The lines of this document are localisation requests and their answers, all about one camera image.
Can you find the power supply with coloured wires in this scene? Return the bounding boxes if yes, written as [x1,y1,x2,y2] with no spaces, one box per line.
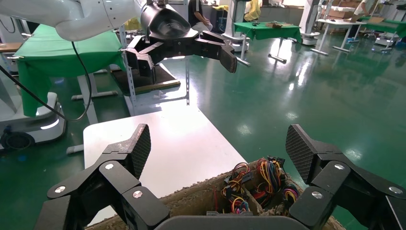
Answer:
[221,162,254,204]
[281,184,301,211]

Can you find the flat cardboard pieces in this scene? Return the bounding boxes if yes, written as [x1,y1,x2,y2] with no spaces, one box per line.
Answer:
[266,21,291,29]

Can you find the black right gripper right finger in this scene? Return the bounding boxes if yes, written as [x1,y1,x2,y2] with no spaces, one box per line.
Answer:
[285,124,406,230]

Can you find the black hanging cable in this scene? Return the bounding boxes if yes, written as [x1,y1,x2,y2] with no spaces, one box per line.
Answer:
[0,41,93,123]

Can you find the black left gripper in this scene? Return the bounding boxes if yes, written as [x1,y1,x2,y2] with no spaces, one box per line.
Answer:
[122,3,238,80]

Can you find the person in black shirt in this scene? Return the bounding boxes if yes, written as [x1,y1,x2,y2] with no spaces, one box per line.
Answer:
[188,0,214,33]

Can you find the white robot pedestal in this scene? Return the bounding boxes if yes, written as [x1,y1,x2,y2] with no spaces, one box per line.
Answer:
[299,0,322,46]
[221,0,252,53]

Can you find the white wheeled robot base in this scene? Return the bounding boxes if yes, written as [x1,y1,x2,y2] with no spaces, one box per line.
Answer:
[0,92,68,150]

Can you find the white folding table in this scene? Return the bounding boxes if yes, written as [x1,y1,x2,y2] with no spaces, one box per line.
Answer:
[311,18,368,57]

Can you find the person in white shirt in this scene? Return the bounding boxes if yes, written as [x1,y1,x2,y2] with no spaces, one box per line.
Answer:
[346,0,377,43]

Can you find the colourful wire harness bundle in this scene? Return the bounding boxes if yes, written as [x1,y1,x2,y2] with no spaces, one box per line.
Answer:
[253,155,288,207]

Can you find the slotted metal rack frame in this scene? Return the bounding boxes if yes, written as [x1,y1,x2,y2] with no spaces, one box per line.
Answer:
[118,24,191,117]

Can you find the black board with wood edge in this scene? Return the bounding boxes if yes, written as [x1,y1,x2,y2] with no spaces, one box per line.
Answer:
[111,63,181,96]

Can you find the stacked cardboard boxes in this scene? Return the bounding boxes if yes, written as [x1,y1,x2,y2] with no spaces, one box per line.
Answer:
[327,0,357,20]

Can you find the frayed brown cardboard box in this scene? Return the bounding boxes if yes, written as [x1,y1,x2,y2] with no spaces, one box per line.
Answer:
[85,159,346,230]

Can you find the green cloth covered table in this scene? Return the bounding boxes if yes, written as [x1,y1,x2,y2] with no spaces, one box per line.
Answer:
[14,23,126,125]
[359,16,406,52]
[233,21,303,64]

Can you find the person in yellow shirt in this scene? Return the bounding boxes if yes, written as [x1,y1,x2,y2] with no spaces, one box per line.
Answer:
[243,0,263,23]

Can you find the wooden table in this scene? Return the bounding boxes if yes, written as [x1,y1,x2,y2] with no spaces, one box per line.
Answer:
[0,42,23,54]

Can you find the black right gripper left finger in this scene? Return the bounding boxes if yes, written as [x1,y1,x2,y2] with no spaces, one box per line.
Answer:
[33,124,170,230]

